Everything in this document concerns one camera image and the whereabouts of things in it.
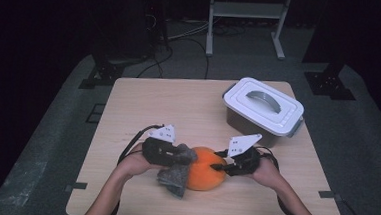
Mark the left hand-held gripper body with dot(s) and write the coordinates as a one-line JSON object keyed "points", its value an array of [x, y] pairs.
{"points": [[159, 152]]}

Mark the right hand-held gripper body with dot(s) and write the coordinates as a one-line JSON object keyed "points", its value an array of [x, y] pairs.
{"points": [[248, 162]]}

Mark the orange plush toy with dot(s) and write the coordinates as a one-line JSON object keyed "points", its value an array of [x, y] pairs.
{"points": [[204, 175]]}

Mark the grey fuzzy cloth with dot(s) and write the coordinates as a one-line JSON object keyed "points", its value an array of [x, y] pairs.
{"points": [[175, 180]]}

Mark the grey translucent storage box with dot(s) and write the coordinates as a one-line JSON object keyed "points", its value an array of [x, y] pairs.
{"points": [[244, 127]]}

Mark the person's right hand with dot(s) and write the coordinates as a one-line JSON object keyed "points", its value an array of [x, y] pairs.
{"points": [[267, 175]]}

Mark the person's left hand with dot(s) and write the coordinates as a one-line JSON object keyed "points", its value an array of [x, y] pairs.
{"points": [[133, 162]]}

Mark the black tape square outline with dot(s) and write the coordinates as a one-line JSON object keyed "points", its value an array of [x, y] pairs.
{"points": [[88, 114]]}

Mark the black tape strip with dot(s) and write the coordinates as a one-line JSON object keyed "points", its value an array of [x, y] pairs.
{"points": [[330, 195], [76, 186]]}

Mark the black stand base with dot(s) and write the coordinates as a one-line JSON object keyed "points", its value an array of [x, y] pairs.
{"points": [[330, 84], [105, 72]]}

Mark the dark equipment rack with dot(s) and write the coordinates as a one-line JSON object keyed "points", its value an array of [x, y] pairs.
{"points": [[155, 18]]}

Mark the white metal stand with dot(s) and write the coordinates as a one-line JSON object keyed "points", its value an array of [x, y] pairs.
{"points": [[248, 9]]}

